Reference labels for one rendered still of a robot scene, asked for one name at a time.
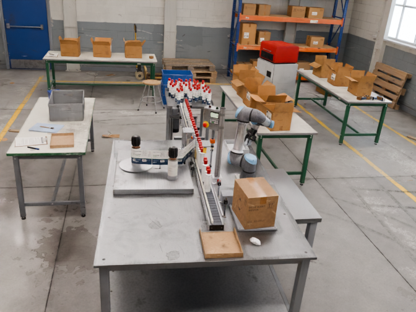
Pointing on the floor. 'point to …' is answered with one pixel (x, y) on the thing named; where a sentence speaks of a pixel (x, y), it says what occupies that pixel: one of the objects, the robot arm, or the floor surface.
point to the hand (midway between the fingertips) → (246, 145)
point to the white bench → (82, 131)
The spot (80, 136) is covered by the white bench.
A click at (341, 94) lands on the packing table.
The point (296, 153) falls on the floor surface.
